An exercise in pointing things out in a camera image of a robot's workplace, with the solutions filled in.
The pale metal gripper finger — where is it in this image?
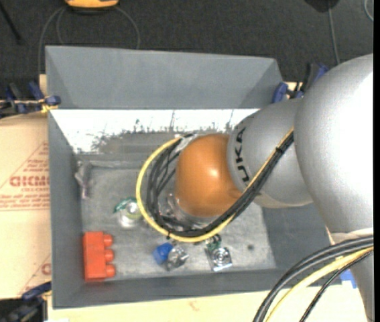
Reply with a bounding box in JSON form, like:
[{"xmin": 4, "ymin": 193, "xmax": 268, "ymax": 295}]
[
  {"xmin": 166, "ymin": 245, "xmax": 190, "ymax": 272},
  {"xmin": 204, "ymin": 246, "xmax": 234, "ymax": 272}
]

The red-orange toy brick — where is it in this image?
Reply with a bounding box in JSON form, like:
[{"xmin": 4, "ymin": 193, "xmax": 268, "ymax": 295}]
[{"xmin": 82, "ymin": 231, "xmax": 117, "ymax": 282}]

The brown cardboard board, red print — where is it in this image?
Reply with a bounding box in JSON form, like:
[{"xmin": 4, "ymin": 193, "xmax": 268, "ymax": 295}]
[{"xmin": 0, "ymin": 99, "xmax": 53, "ymax": 302}]

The clear glass jar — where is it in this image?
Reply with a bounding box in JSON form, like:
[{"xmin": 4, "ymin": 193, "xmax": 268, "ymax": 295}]
[{"xmin": 114, "ymin": 196, "xmax": 143, "ymax": 229}]

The grey metal bin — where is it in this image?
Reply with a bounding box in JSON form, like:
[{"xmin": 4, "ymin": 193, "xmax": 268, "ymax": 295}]
[{"xmin": 44, "ymin": 45, "xmax": 333, "ymax": 309}]

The small blue block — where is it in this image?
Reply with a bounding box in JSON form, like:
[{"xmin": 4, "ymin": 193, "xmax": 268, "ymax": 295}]
[{"xmin": 152, "ymin": 242, "xmax": 174, "ymax": 265}]

